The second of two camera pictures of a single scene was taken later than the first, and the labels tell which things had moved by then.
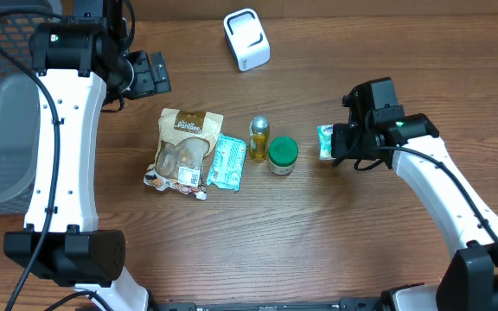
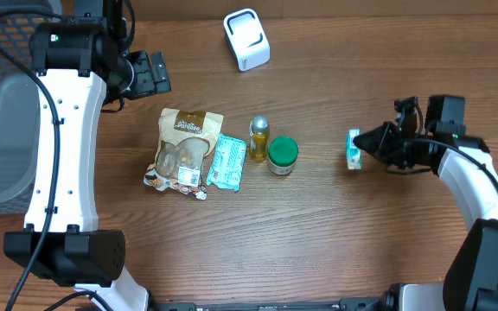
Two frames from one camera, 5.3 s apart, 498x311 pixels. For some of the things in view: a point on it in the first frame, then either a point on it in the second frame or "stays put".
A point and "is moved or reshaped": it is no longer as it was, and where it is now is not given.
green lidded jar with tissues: [283, 153] stays put
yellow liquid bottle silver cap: [258, 132] stays put
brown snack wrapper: [186, 138] stays put
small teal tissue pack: [324, 136] is moved or reshaped
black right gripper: [341, 141] -> [389, 144]
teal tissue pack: [228, 162] stays put
